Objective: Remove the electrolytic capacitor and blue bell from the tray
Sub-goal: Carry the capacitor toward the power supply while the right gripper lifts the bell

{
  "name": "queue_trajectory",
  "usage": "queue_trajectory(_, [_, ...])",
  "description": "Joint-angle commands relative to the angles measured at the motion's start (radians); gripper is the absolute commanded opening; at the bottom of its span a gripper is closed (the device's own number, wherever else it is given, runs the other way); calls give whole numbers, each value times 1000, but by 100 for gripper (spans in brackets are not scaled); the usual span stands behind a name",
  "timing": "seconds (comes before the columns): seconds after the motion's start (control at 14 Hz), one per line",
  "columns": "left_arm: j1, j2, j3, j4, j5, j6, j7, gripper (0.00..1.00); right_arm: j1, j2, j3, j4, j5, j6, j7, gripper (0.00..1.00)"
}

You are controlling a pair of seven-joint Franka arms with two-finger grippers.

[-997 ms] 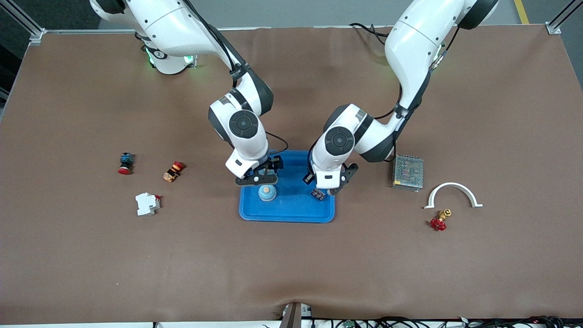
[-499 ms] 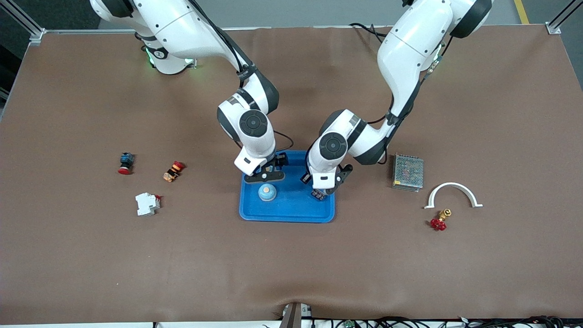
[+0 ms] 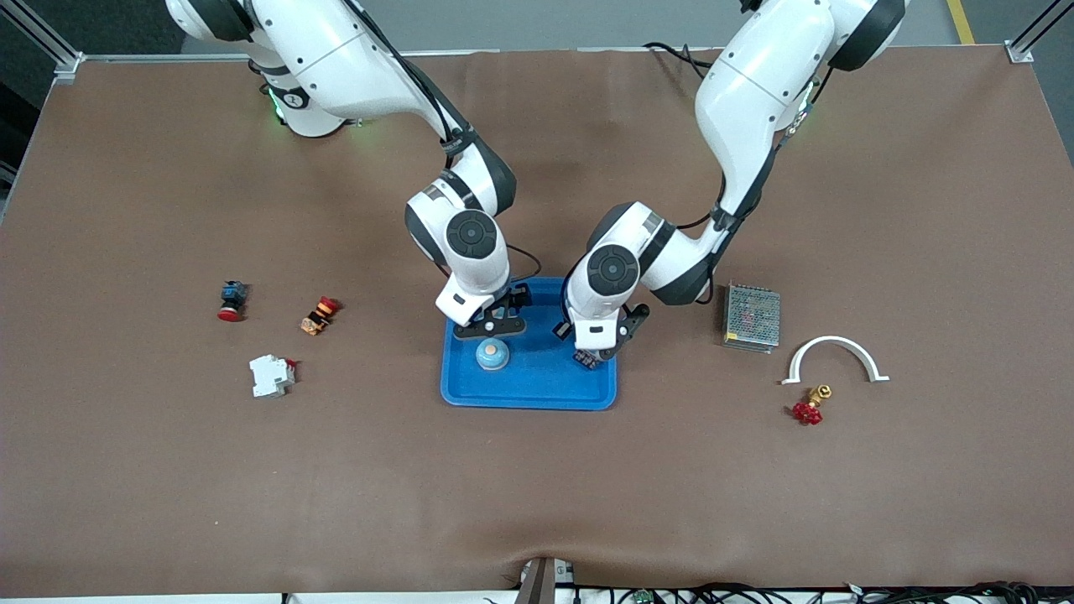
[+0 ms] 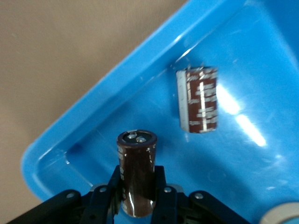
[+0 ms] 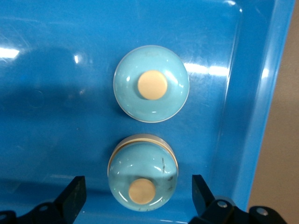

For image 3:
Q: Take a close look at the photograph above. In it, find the blue plastic tray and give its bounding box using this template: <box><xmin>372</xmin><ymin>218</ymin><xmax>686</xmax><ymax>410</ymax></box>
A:
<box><xmin>441</xmin><ymin>277</ymin><xmax>618</xmax><ymax>411</ymax></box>

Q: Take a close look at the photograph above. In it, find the metal mesh power supply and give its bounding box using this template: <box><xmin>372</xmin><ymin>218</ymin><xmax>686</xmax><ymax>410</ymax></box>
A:
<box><xmin>722</xmin><ymin>284</ymin><xmax>781</xmax><ymax>354</ymax></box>

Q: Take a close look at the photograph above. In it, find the brown table cover mat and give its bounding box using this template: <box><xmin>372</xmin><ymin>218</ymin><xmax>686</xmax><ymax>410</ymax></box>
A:
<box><xmin>0</xmin><ymin>46</ymin><xmax>1074</xmax><ymax>598</ymax></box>

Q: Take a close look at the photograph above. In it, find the white arch pipe clamp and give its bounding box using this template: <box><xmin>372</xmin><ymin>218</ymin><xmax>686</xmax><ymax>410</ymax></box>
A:
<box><xmin>781</xmin><ymin>336</ymin><xmax>890</xmax><ymax>386</ymax></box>

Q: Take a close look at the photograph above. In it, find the white circuit breaker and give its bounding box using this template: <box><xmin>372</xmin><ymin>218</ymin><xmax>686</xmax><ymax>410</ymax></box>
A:
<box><xmin>249</xmin><ymin>355</ymin><xmax>298</xmax><ymax>398</ymax></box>

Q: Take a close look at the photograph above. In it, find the red and blue push button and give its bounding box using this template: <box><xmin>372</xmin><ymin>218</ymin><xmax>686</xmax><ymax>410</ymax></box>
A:
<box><xmin>217</xmin><ymin>281</ymin><xmax>249</xmax><ymax>322</ymax></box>

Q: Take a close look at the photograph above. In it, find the yellow and red button switch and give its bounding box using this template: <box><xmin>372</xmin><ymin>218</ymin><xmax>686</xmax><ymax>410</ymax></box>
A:
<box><xmin>300</xmin><ymin>297</ymin><xmax>341</xmax><ymax>336</ymax></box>

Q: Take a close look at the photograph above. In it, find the brass valve with red handle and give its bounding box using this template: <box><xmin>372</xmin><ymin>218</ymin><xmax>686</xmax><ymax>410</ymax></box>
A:
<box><xmin>792</xmin><ymin>385</ymin><xmax>833</xmax><ymax>426</ymax></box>

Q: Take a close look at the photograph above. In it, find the metal bracket at table edge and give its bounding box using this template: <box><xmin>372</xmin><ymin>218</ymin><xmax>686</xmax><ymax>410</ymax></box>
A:
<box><xmin>514</xmin><ymin>557</ymin><xmax>576</xmax><ymax>604</ymax></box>

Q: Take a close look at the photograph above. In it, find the black base cable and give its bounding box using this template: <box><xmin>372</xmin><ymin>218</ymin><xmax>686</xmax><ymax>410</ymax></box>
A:
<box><xmin>643</xmin><ymin>40</ymin><xmax>722</xmax><ymax>81</ymax></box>

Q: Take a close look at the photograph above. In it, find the black cable bundle along edge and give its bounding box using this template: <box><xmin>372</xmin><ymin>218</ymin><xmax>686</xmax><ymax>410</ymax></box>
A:
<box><xmin>576</xmin><ymin>581</ymin><xmax>1074</xmax><ymax>604</ymax></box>

